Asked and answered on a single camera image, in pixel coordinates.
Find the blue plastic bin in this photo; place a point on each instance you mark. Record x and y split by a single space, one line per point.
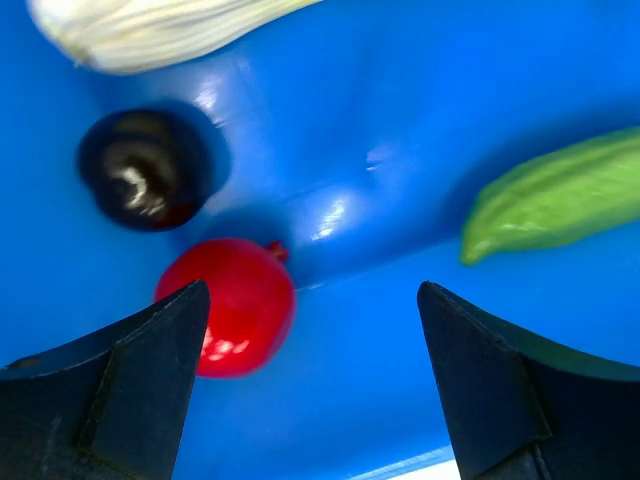
358 134

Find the green bean pod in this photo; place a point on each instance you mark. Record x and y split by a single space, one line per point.
557 198

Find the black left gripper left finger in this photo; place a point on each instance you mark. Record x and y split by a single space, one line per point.
109 405

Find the white green leek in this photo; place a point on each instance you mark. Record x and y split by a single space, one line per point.
131 37

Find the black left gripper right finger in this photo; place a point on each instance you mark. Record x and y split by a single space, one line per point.
520 406

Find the red pomegranate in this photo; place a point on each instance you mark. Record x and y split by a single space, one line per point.
252 302

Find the dark purple plum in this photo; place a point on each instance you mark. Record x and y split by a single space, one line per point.
148 170

